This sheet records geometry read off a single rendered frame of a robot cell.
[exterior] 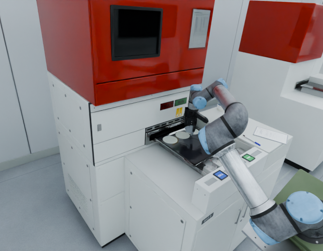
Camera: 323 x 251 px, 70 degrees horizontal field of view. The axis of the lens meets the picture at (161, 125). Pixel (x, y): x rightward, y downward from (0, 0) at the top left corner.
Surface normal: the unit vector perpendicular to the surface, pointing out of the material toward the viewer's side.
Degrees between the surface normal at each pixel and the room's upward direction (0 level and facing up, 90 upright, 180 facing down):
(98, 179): 90
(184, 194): 0
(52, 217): 0
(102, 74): 90
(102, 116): 90
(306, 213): 38
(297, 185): 45
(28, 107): 90
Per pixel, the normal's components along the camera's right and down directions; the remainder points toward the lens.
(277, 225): -0.37, -0.17
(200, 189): -0.76, 0.25
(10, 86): 0.65, 0.40
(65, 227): 0.07, -0.88
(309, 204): -0.45, -0.57
